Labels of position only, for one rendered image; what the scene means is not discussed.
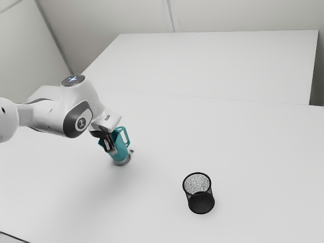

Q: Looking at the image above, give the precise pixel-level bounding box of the black mesh pen holder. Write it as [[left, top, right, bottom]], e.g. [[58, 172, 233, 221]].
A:
[[182, 172, 216, 215]]

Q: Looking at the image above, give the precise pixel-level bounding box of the teal faceted mug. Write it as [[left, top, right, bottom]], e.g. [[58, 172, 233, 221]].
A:
[[98, 126, 133, 167]]

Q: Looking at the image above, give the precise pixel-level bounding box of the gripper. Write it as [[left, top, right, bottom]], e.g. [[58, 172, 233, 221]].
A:
[[88, 128, 117, 155]]

